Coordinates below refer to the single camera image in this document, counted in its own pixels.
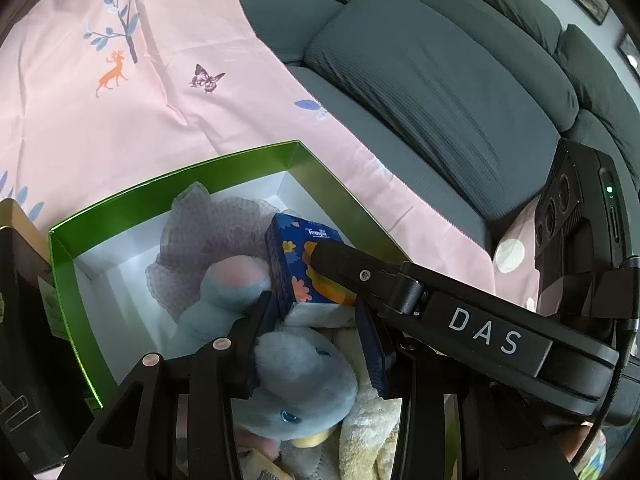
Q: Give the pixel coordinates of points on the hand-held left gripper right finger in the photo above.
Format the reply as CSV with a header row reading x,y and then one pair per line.
x,y
375,360

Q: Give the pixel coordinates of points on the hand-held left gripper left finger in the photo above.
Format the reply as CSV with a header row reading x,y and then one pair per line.
x,y
262,317

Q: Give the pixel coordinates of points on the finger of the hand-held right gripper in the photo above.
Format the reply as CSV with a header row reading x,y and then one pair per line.
x,y
350,272

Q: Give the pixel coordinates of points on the blue floral tissue pack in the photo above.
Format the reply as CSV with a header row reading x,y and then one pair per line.
x,y
287,265

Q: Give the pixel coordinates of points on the blue plush elephant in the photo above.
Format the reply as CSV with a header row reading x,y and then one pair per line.
x,y
300,375

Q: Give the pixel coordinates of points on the cream fluffy towel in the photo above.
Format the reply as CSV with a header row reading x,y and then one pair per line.
x,y
365,440

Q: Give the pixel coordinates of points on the grey purple tulle cloth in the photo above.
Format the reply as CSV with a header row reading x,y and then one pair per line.
x,y
200,230

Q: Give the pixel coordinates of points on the green cardboard box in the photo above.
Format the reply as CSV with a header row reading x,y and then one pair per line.
x,y
130,240

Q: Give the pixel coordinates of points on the pink polka dot cloth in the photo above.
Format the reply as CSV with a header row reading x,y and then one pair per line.
x,y
525,220

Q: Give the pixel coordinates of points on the grey sofa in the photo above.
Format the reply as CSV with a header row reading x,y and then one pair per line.
x,y
440,85

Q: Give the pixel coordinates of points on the black box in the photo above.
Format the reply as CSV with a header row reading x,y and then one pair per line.
x,y
30,335

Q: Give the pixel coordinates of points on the pink printed bedsheet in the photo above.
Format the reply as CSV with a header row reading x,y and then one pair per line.
x,y
75,125

